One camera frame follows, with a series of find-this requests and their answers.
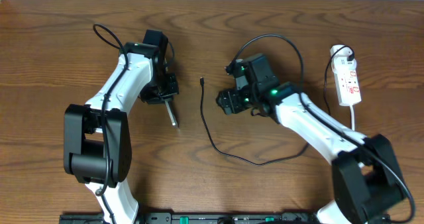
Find gold Galaxy smartphone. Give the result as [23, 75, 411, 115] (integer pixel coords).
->
[165, 100, 179, 129]

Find black charger cable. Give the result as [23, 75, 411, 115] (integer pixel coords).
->
[199, 45, 356, 167]

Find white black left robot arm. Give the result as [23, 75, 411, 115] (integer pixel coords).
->
[59, 30, 179, 223]

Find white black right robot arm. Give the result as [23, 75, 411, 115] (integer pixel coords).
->
[217, 54, 415, 223]

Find white power strip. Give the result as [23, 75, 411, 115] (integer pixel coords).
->
[330, 44, 362, 107]

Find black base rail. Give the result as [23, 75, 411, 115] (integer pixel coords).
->
[59, 211, 325, 224]

